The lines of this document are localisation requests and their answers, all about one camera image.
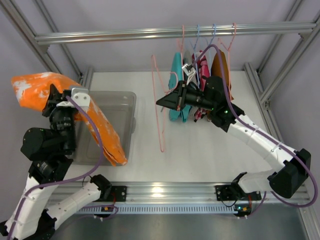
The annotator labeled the aluminium frame right post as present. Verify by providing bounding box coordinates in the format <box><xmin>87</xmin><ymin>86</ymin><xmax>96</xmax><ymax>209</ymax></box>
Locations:
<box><xmin>243</xmin><ymin>0</ymin><xmax>320</xmax><ymax>103</ymax></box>

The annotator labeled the pink hanger under teal trousers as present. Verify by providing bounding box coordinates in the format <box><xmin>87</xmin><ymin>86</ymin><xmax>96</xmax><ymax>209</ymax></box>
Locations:
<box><xmin>176</xmin><ymin>25</ymin><xmax>185</xmax><ymax>65</ymax></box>

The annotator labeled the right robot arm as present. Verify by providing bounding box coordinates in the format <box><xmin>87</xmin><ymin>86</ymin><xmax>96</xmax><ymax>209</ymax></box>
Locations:
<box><xmin>156</xmin><ymin>76</ymin><xmax>311</xmax><ymax>199</ymax></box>

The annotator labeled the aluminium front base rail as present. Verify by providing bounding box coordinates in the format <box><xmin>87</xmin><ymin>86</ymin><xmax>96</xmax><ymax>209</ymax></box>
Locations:
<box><xmin>48</xmin><ymin>181</ymin><xmax>311</xmax><ymax>205</ymax></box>

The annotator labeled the pink hanger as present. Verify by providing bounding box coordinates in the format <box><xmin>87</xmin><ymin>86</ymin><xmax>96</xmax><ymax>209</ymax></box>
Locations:
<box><xmin>176</xmin><ymin>25</ymin><xmax>185</xmax><ymax>65</ymax></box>
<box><xmin>218</xmin><ymin>22</ymin><xmax>237</xmax><ymax>101</ymax></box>
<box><xmin>150</xmin><ymin>54</ymin><xmax>179</xmax><ymax>153</ymax></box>

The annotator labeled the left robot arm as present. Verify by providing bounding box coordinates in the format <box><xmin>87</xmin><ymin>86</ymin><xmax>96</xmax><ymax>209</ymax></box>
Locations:
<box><xmin>0</xmin><ymin>85</ymin><xmax>112</xmax><ymax>240</ymax></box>

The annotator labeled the aluminium frame left post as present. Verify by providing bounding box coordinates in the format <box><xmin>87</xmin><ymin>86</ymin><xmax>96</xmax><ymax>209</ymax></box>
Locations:
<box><xmin>0</xmin><ymin>0</ymin><xmax>93</xmax><ymax>108</ymax></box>

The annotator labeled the slotted cable duct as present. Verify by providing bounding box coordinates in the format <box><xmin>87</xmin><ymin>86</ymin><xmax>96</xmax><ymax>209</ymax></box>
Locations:
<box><xmin>74</xmin><ymin>203</ymin><xmax>238</xmax><ymax>215</ymax></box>

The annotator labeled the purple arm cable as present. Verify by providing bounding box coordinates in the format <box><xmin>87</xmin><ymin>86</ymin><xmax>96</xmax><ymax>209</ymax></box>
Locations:
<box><xmin>6</xmin><ymin>96</ymin><xmax>120</xmax><ymax>240</ymax></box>
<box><xmin>192</xmin><ymin>44</ymin><xmax>318</xmax><ymax>221</ymax></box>

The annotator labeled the aluminium hanging rail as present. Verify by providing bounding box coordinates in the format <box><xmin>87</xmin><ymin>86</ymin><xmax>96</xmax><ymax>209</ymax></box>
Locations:
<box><xmin>34</xmin><ymin>21</ymin><xmax>317</xmax><ymax>46</ymax></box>

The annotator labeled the clear plastic bin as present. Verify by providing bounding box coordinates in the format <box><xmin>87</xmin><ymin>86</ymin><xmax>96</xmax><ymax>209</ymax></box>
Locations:
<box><xmin>73</xmin><ymin>91</ymin><xmax>136</xmax><ymax>166</ymax></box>

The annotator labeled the aluminium frame post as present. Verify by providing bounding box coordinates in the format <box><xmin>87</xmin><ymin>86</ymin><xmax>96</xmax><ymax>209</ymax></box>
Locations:
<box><xmin>0</xmin><ymin>0</ymin><xmax>93</xmax><ymax>108</ymax></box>
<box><xmin>243</xmin><ymin>0</ymin><xmax>320</xmax><ymax>103</ymax></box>

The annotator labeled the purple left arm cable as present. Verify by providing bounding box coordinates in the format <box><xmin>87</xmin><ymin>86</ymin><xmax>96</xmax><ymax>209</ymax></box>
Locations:
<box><xmin>6</xmin><ymin>96</ymin><xmax>120</xmax><ymax>240</ymax></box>

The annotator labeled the pink hanger under mustard trousers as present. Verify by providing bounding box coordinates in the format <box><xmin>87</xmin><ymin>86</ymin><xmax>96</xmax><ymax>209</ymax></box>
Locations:
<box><xmin>218</xmin><ymin>22</ymin><xmax>237</xmax><ymax>101</ymax></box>

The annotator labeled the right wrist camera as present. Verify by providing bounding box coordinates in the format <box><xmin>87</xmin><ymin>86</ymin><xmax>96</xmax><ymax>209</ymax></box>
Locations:
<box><xmin>181</xmin><ymin>63</ymin><xmax>196</xmax><ymax>85</ymax></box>

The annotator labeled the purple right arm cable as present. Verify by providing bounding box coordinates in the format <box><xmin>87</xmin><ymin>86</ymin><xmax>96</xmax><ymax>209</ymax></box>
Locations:
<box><xmin>192</xmin><ymin>44</ymin><xmax>318</xmax><ymax>221</ymax></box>

